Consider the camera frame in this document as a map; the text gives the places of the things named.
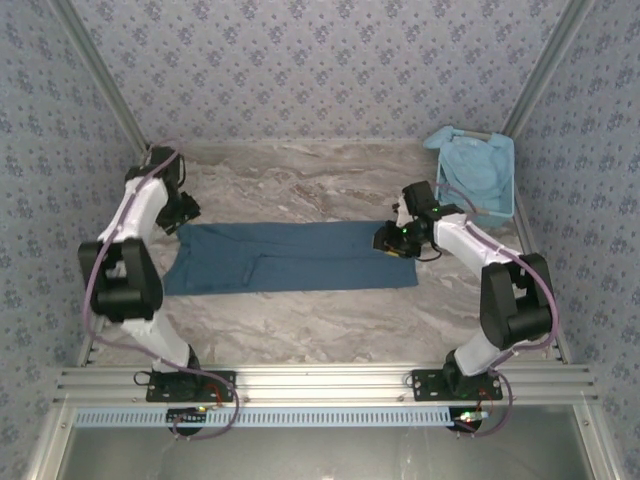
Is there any light blue slotted cable duct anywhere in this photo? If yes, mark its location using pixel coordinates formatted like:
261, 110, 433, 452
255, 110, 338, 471
74, 407, 454, 429

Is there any thin black camera cable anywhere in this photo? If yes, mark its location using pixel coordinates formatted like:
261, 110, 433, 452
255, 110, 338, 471
417, 242, 445, 264

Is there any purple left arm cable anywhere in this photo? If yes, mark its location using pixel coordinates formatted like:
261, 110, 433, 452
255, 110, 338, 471
82, 139, 241, 444

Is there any small black controller board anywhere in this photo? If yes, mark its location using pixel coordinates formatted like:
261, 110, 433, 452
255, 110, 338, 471
449, 407, 489, 429
167, 407, 209, 426

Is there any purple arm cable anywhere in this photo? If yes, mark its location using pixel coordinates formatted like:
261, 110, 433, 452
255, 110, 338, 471
82, 139, 241, 444
434, 182, 564, 439

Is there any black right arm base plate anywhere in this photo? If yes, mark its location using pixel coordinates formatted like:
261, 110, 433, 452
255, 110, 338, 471
410, 368, 504, 404

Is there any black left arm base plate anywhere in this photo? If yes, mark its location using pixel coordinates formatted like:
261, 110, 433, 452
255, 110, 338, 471
144, 368, 237, 404

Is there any light blue t-shirt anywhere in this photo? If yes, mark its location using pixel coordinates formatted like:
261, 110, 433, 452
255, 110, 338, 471
423, 124, 516, 214

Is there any grey metal sheet panel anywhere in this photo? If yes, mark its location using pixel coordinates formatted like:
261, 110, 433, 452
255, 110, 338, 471
64, 427, 586, 480

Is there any dark blue t-shirt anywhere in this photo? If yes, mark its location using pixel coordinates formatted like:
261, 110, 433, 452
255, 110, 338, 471
162, 218, 420, 297

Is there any aluminium upright frame post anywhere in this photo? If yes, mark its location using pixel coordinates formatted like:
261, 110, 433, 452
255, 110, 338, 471
502, 0, 599, 139
52, 0, 154, 154

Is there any aluminium profile mounting rail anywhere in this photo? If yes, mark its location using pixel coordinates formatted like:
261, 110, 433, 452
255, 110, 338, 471
54, 364, 599, 404

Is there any aluminium frame leg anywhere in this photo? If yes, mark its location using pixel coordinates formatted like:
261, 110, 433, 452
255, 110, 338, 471
572, 404, 619, 480
24, 404, 76, 480

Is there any light blue plastic basket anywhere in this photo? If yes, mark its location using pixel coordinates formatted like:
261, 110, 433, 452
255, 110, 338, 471
432, 128, 519, 229

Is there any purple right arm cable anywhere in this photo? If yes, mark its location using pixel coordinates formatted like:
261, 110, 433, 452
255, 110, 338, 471
434, 182, 564, 439

